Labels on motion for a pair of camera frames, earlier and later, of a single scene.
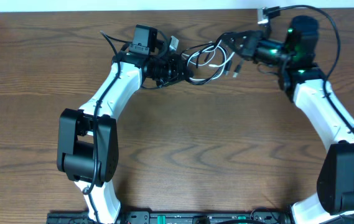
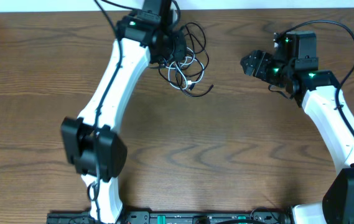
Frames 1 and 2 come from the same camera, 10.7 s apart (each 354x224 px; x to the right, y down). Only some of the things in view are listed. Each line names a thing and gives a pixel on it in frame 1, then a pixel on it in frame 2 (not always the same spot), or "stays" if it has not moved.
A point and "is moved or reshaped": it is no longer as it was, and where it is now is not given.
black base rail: (246, 217) stays
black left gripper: (178, 66) -> (181, 50)
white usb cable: (204, 56) is moved or reshaped
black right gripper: (251, 40) -> (256, 56)
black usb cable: (226, 68) -> (201, 79)
